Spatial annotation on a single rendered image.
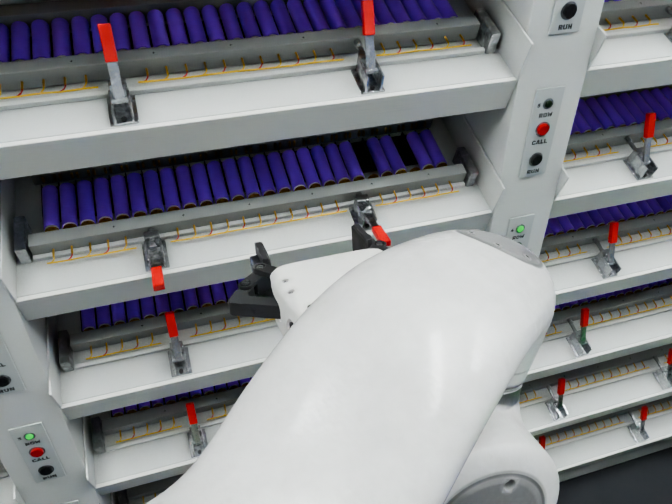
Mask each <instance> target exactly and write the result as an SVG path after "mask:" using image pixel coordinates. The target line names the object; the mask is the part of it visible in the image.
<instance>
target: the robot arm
mask: <svg viewBox="0 0 672 504"><path fill-rule="evenodd" d="M351 230H352V248H353V251H351V252H346V253H340V254H335V255H330V256H325V257H320V258H314V259H309V260H305V261H300V262H295V263H291V264H287V265H283V266H280V267H275V266H271V259H270V257H269V255H268V253H267V251H266V249H265V247H264V245H263V243H262V242H255V251H256V255H254V256H250V265H251V270H252V273H251V274H250V275H249V276H247V277H246V278H245V279H244V280H242V281H241V282H240V283H239V284H238V287H239V288H238V290H235V292H234V293H233V294H232V296H231V297H230V298H229V300H228V304H229V310H230V314H231V315H233V316H245V317H258V318H271V319H275V320H276V323H277V325H278V327H279V329H280V331H281V333H282V335H283V338H282V339H281V340H280V341H279V343H278V344H277V345H276V346H275V348H274V349H273V350H272V352H271V353H270V354H269V356H268V357H267V359H266V360H265V361H264V363H263V364H262V365H261V367H260V368H259V369H258V371H257V372H256V374H255V375H254V376H253V378H252V379H251V381H250V382H249V384H248V385H247V386H246V388H245V389H244V391H243V392H242V394H241V395H240V397H239V398H238V400H237V401H236V403H235V404H234V406H233V407H232V409H231V410H230V412H229V413H228V415H227V417H226V418H225V420H224V421H223V423H222V425H221V426H220V428H219V429H218V431H217V432H216V434H215V435H214V437H213V438H212V440H211V441H210V443H209V444H208V445H207V447H206V448H205V450H204V451H203V452H202V454H201V455H200V457H199V458H198V459H197V460H196V461H195V463H194V464H193V465H192V466H191V467H190V468H189V469H188V470H187V472H186V473H185V474H184V475H183V476H182V477H181V478H180V479H179V480H178V481H176V482H175V483H174V484H173V485H171V486H170V487H169V488H168V489H167V490H165V491H164V492H162V493H161V494H160V495H158V496H157V497H155V498H154V499H152V500H151V501H149V502H148V503H146V504H556V503H557V500H558V495H559V476H558V471H557V468H556V466H555V464H554V462H553V460H552V459H551V457H550V456H549V454H548V453H547V452H546V451H545V450H544V448H543V447H542V446H541V445H540V444H539V443H538V442H537V440H536V439H535V438H534V437H533V436H532V435H531V434H530V432H529V431H528V430H527V429H526V427H525V426H524V424H523V421H522V418H521V414H520V407H519V399H520V392H521V388H522V385H523V383H524V380H525V378H526V376H527V374H528V372H529V370H530V367H531V366H532V364H533V361H534V359H535V357H536V355H537V353H538V351H539V349H540V346H541V344H542V342H543V340H544V337H545V335H546V333H547V330H548V328H549V326H550V323H551V321H552V318H553V315H554V310H555V305H556V293H555V288H554V283H553V280H552V278H551V275H550V273H549V271H548V270H547V268H546V267H545V265H544V264H543V262H542V261H541V260H540V259H539V258H538V257H537V256H536V255H535V254H534V252H533V251H532V250H530V249H528V248H526V247H524V246H523V245H521V244H519V243H517V242H515V241H513V240H511V239H509V237H507V236H505V235H498V234H495V233H490V232H486V231H480V229H471V230H466V229H464V230H449V231H444V232H439V233H433V234H429V235H426V236H423V237H419V238H416V239H413V240H410V241H407V242H404V243H401V244H399V245H396V246H394V247H391V248H390V247H386V242H385V241H382V240H378V241H375V239H374V238H373V237H372V236H371V235H370V234H368V233H367V232H366V231H365V230H364V229H363V228H362V227H361V226H360V225H359V224H354V225H352V226H351Z"/></svg>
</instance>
